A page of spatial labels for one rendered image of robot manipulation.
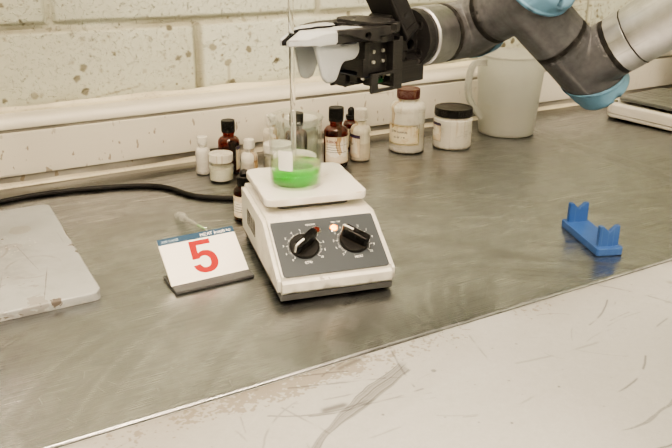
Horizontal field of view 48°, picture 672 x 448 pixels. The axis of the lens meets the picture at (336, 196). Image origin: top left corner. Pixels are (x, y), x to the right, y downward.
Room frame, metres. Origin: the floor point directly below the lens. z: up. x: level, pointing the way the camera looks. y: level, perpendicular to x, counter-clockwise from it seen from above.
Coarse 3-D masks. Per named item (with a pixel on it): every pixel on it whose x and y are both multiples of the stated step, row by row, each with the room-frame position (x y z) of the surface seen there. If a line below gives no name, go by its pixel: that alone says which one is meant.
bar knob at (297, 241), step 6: (312, 228) 0.75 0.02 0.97; (300, 234) 0.75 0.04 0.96; (306, 234) 0.74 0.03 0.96; (312, 234) 0.74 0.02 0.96; (294, 240) 0.75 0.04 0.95; (300, 240) 0.73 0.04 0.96; (306, 240) 0.73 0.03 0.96; (312, 240) 0.74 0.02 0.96; (294, 246) 0.73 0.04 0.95; (300, 246) 0.72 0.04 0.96; (306, 246) 0.74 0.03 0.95; (312, 246) 0.74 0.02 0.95; (318, 246) 0.74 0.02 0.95; (294, 252) 0.73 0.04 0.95; (300, 252) 0.73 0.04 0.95; (306, 252) 0.73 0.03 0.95; (312, 252) 0.73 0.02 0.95; (306, 258) 0.73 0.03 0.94
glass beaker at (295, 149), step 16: (272, 112) 0.85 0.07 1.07; (288, 112) 0.87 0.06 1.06; (304, 112) 0.87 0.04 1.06; (272, 128) 0.82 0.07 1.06; (288, 128) 0.81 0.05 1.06; (304, 128) 0.81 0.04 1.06; (320, 128) 0.83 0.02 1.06; (272, 144) 0.82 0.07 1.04; (288, 144) 0.81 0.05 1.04; (304, 144) 0.81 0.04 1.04; (320, 144) 0.83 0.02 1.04; (272, 160) 0.82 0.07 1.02; (288, 160) 0.81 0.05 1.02; (304, 160) 0.81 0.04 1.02; (320, 160) 0.83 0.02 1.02; (272, 176) 0.82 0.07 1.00; (288, 176) 0.81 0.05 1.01; (304, 176) 0.81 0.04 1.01; (320, 176) 0.83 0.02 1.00
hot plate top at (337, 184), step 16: (256, 176) 0.86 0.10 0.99; (336, 176) 0.86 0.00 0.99; (352, 176) 0.86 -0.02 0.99; (256, 192) 0.82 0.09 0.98; (272, 192) 0.80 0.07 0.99; (288, 192) 0.80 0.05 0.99; (304, 192) 0.80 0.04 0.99; (320, 192) 0.81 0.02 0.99; (336, 192) 0.81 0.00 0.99; (352, 192) 0.81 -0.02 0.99
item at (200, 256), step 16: (192, 240) 0.79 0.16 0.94; (208, 240) 0.79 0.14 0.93; (224, 240) 0.80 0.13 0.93; (176, 256) 0.76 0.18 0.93; (192, 256) 0.77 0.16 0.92; (208, 256) 0.78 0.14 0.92; (224, 256) 0.78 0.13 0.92; (240, 256) 0.79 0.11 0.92; (176, 272) 0.75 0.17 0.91; (192, 272) 0.75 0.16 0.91; (208, 272) 0.76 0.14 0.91
